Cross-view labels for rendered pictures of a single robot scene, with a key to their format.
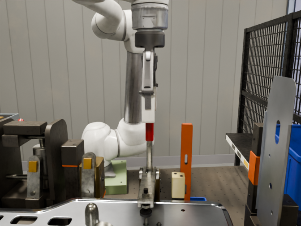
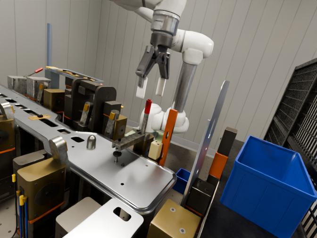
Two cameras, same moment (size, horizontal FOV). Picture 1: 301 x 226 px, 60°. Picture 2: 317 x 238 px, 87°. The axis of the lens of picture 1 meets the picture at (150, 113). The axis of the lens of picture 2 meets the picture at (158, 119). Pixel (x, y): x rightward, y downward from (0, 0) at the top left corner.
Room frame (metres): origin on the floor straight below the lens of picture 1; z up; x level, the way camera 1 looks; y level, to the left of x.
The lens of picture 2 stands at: (0.11, -0.28, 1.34)
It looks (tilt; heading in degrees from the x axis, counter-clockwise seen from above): 17 degrees down; 22
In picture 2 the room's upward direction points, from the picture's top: 13 degrees clockwise
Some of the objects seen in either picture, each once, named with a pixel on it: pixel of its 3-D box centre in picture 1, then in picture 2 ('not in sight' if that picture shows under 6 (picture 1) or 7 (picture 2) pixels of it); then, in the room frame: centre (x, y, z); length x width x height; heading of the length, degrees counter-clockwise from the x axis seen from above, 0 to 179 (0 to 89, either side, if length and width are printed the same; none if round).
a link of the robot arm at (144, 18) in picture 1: (149, 19); (164, 25); (0.67, 0.00, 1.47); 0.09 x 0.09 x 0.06
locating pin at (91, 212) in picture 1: (92, 215); (91, 142); (0.54, 0.14, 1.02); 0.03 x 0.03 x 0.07
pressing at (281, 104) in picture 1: (272, 159); (203, 150); (0.51, -0.25, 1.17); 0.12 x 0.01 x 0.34; 177
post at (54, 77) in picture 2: not in sight; (51, 99); (0.92, 0.95, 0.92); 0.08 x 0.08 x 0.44; 87
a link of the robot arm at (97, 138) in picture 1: (97, 143); (151, 116); (1.33, 0.28, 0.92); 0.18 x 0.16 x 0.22; 111
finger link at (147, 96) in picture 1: (147, 98); (139, 79); (0.59, 0.01, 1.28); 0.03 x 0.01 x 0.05; 177
